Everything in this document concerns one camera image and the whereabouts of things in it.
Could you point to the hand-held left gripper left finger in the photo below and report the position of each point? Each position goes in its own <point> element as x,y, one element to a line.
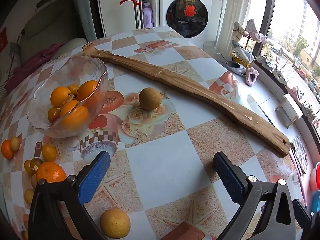
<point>95,177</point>

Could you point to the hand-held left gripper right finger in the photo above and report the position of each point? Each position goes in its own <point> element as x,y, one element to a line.
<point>228,177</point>

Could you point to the brown longan fruit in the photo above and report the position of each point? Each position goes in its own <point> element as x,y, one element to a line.
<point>115,223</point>
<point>150,98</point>

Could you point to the checkered printed tablecloth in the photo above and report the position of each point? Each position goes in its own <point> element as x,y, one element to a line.
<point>162,160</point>

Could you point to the pink broom stick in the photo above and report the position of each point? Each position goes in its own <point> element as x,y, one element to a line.
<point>298,180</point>

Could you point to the black patterned floor mat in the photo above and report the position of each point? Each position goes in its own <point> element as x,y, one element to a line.
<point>300,153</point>

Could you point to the small orange kumquat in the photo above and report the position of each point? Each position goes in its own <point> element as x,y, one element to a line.
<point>53,115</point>
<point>73,88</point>

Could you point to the yellow-green small fruit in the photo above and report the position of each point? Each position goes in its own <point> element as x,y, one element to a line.
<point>14,143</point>

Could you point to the red plastic basin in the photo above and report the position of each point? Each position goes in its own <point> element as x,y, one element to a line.
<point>316,176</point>

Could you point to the blue plastic basin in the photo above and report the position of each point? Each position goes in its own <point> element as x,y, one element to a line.
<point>316,202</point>

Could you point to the small orange tangerine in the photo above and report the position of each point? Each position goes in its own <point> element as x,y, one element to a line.
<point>7,149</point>

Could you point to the small white wooden stool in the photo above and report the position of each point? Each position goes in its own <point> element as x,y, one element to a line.
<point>291,108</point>

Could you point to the pink fluffy slipper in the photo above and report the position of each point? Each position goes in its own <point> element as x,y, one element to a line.
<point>252,77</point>

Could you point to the pink shoe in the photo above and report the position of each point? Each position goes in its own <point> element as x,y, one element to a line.
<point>295,93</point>

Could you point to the grey slipper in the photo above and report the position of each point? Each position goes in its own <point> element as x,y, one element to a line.
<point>236,68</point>

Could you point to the clear glass bowl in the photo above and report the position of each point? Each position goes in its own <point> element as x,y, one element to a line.
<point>82,67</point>

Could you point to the wooden back scratcher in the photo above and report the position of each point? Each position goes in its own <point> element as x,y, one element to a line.
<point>175,78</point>

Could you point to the white sneaker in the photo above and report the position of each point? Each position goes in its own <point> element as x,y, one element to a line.
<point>281,77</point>

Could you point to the grey sneaker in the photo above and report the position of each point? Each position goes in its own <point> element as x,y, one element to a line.
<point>264,61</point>

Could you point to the magenta cloth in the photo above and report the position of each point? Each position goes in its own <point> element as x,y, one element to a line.
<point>32,62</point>

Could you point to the green sofa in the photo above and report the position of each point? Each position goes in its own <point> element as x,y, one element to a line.
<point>50,27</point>

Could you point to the white washing machine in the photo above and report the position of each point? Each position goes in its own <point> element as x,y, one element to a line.
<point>215,20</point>

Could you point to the white curtain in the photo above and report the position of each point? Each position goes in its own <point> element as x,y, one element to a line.
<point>232,10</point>

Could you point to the purple plastic bottle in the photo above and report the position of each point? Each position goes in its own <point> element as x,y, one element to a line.
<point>147,16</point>

